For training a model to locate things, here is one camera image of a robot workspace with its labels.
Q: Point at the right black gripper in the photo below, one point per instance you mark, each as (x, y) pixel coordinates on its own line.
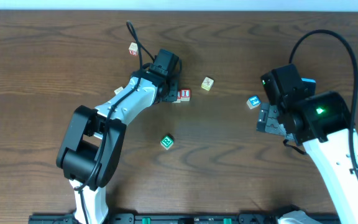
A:
(266, 121)

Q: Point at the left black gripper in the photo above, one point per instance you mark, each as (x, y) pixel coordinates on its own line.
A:
(171, 92)

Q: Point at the red letter A block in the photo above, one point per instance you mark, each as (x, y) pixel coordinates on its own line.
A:
(178, 97)

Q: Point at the red letter I block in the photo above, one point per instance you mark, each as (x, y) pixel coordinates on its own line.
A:
(185, 94)

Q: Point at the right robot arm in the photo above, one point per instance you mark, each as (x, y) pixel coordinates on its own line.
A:
(323, 125)

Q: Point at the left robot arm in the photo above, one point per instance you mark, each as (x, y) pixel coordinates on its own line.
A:
(92, 144)

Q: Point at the blue number 2 block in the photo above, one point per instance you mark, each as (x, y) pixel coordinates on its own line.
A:
(253, 102)

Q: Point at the wooden block yellow side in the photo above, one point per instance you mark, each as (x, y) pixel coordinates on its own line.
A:
(207, 83)

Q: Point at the plain cream wooden block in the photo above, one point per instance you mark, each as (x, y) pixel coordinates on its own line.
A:
(118, 90)

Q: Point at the green letter R block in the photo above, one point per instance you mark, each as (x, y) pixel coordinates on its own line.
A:
(167, 142)

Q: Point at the wooden block red bottom edge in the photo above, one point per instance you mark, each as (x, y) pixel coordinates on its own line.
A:
(134, 49)

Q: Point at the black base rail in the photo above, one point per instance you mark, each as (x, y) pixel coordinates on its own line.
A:
(128, 218)

